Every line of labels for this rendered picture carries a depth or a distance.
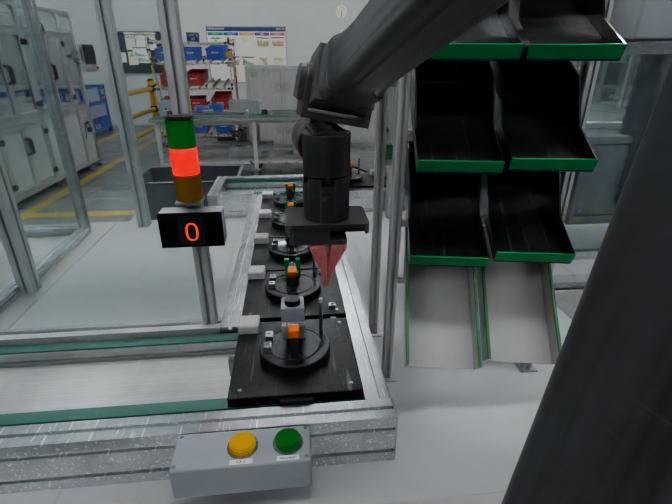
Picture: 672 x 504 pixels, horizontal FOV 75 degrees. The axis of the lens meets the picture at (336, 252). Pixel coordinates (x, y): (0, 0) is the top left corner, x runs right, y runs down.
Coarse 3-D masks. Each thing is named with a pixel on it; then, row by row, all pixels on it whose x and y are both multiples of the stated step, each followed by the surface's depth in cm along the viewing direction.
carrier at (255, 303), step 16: (256, 272) 116; (272, 272) 120; (304, 272) 120; (256, 288) 112; (272, 288) 107; (288, 288) 108; (304, 288) 108; (320, 288) 110; (336, 288) 112; (256, 304) 105; (272, 304) 105; (304, 304) 105; (336, 304) 105; (272, 320) 100
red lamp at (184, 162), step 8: (176, 152) 79; (184, 152) 79; (192, 152) 80; (176, 160) 79; (184, 160) 79; (192, 160) 80; (176, 168) 80; (184, 168) 80; (192, 168) 81; (184, 176) 81
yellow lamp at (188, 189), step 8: (176, 176) 81; (192, 176) 81; (200, 176) 83; (176, 184) 82; (184, 184) 81; (192, 184) 82; (200, 184) 83; (176, 192) 83; (184, 192) 82; (192, 192) 82; (200, 192) 84; (184, 200) 82; (192, 200) 83
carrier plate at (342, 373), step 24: (240, 336) 93; (264, 336) 93; (336, 336) 93; (240, 360) 85; (336, 360) 85; (240, 384) 79; (264, 384) 79; (288, 384) 79; (312, 384) 79; (336, 384) 79; (360, 384) 79
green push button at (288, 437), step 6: (282, 432) 69; (288, 432) 69; (294, 432) 69; (276, 438) 68; (282, 438) 68; (288, 438) 68; (294, 438) 68; (300, 438) 68; (276, 444) 67; (282, 444) 67; (288, 444) 67; (294, 444) 67; (282, 450) 67; (288, 450) 66
